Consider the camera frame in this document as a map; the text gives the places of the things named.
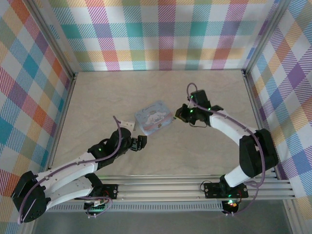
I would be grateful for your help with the aluminium side rail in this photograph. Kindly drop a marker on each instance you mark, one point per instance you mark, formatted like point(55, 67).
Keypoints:
point(256, 109)
point(66, 107)

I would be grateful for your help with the aluminium frame post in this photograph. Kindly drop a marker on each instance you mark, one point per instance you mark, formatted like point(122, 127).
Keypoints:
point(54, 41)
point(265, 36)

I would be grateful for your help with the grey metal sheet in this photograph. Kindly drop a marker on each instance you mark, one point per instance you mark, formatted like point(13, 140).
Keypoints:
point(158, 223)

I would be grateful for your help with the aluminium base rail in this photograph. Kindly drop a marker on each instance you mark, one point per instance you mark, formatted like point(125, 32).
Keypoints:
point(158, 190)

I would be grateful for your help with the aluminium frame leg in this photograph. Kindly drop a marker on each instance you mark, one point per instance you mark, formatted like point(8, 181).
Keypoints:
point(292, 217)

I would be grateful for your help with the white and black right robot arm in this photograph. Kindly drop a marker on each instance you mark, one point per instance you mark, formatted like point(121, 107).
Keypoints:
point(226, 124)

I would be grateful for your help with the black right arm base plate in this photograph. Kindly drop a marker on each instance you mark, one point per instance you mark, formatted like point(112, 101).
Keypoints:
point(210, 191)

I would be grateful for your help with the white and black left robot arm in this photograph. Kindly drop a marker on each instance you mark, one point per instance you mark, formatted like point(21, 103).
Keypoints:
point(68, 168)

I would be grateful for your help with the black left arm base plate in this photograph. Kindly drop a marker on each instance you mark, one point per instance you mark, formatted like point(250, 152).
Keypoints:
point(112, 191)

